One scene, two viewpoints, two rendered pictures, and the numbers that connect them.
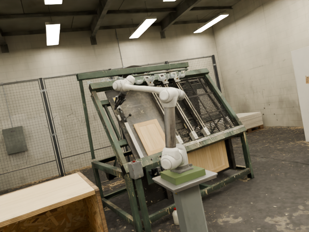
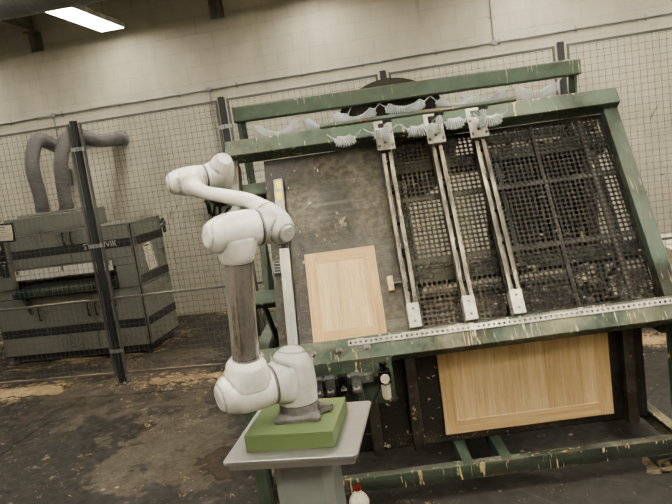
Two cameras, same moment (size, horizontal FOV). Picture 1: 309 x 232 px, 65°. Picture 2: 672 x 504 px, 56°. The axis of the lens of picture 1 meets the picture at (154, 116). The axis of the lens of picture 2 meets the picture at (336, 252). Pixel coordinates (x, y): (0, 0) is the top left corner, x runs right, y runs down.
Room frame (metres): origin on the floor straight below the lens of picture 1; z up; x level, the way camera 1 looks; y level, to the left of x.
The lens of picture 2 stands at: (0.54, -1.66, 1.77)
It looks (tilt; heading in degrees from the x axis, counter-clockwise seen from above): 8 degrees down; 33
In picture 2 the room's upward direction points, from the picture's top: 8 degrees counter-clockwise
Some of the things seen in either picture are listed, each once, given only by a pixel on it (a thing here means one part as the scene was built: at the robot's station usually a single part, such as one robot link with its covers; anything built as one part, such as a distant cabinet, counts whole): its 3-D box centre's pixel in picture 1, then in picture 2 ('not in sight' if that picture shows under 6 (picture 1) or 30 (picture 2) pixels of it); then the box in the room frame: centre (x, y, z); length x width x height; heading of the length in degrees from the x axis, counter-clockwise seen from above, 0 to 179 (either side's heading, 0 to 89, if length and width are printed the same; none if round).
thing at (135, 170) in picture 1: (135, 170); not in sight; (2.71, 0.33, 0.84); 0.12 x 0.12 x 0.18; 31
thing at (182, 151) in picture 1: (178, 154); (292, 374); (2.44, -0.16, 0.98); 0.18 x 0.16 x 0.22; 151
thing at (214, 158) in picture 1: (206, 158); (524, 374); (3.77, -0.66, 0.53); 0.90 x 0.02 x 0.55; 121
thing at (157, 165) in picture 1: (166, 170); (343, 389); (3.00, -0.01, 0.69); 0.50 x 0.14 x 0.24; 121
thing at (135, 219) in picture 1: (172, 168); (446, 374); (3.98, -0.12, 0.41); 2.20 x 1.38 x 0.83; 121
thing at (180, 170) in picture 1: (183, 166); (304, 407); (2.46, -0.18, 0.84); 0.22 x 0.18 x 0.06; 118
